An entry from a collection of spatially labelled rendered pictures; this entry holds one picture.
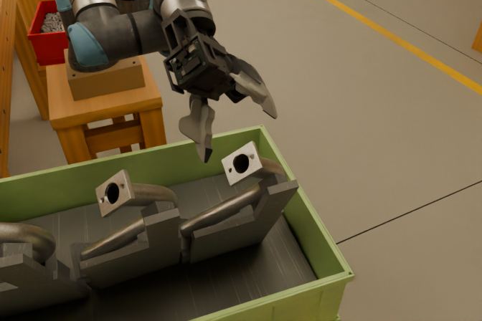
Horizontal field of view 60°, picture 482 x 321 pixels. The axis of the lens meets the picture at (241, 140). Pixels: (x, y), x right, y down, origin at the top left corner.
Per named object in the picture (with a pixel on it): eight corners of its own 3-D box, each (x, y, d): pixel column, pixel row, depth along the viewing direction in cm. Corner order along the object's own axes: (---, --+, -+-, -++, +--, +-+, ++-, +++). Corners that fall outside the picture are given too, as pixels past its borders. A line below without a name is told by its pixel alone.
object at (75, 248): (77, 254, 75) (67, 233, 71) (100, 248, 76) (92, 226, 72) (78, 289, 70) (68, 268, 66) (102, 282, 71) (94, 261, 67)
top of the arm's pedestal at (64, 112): (142, 59, 150) (140, 49, 148) (163, 107, 127) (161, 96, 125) (49, 76, 141) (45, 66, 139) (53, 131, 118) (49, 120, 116)
